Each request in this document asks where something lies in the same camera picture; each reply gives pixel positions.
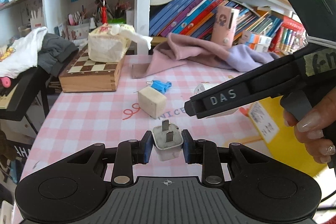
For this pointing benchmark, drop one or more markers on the pink purple fleece cloth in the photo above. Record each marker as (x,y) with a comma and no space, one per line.
(177,50)

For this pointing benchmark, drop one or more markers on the red book box set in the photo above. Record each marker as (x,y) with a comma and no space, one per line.
(286,34)

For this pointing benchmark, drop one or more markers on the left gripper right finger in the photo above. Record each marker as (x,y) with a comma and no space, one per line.
(207,154)

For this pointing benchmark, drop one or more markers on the black side table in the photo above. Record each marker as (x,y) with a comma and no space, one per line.
(30,83)

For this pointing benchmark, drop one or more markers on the right hand painted nails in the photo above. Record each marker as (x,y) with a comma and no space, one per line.
(310,124)

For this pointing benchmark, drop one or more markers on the blue taped bundle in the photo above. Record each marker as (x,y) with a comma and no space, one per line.
(161,86)

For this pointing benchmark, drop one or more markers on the cream square block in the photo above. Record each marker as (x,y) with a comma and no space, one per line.
(152,102)

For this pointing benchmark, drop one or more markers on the wooden chess board box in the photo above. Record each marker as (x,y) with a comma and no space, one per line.
(84,75)

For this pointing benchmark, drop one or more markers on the white plug charger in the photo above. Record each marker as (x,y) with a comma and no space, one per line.
(168,141)

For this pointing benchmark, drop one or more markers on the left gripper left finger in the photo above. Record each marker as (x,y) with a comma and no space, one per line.
(126,155)

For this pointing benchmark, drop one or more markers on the pink checkered tablecloth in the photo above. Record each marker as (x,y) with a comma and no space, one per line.
(77,120)

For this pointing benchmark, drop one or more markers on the white t-shirt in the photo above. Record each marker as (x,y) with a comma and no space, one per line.
(23,53)

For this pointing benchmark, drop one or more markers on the row of blue books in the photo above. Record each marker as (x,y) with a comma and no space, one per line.
(179,15)

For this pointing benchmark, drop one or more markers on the yellow cardboard box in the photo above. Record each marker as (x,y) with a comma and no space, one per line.
(266,115)

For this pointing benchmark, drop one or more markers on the orange white small boxes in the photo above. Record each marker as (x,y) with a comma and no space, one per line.
(257,42)

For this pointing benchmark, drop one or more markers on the pink cylindrical appliance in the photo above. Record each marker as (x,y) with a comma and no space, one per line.
(225,26)

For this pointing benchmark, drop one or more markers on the dark grey garment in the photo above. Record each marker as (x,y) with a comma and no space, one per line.
(55,54)

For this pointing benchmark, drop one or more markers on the tissue pack in bag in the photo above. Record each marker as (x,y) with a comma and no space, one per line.
(110,42)

